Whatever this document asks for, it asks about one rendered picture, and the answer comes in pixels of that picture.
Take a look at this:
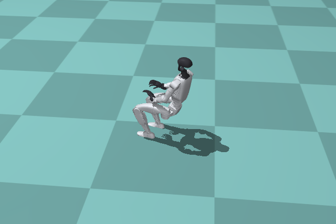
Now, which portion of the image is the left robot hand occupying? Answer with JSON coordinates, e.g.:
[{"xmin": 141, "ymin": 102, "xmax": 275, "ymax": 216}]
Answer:
[{"xmin": 143, "ymin": 90, "xmax": 155, "ymax": 102}]

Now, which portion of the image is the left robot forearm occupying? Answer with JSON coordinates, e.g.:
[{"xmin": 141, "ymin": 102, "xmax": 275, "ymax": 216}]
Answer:
[{"xmin": 151, "ymin": 95, "xmax": 164, "ymax": 103}]

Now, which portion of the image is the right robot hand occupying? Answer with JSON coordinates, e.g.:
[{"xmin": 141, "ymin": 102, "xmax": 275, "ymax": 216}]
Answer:
[{"xmin": 149, "ymin": 80, "xmax": 166, "ymax": 90}]

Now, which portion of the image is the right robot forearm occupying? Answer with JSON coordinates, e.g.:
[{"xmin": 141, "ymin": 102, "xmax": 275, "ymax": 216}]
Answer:
[{"xmin": 164, "ymin": 82, "xmax": 171, "ymax": 89}]

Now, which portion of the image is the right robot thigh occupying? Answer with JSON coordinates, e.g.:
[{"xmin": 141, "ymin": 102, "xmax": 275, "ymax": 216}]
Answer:
[{"xmin": 146, "ymin": 92, "xmax": 173, "ymax": 103}]

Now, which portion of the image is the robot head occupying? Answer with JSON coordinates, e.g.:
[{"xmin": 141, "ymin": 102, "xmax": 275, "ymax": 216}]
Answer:
[{"xmin": 177, "ymin": 57, "xmax": 193, "ymax": 79}]

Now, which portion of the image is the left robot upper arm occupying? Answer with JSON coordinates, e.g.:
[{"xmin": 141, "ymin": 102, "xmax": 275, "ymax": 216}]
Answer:
[{"xmin": 161, "ymin": 79, "xmax": 181, "ymax": 103}]

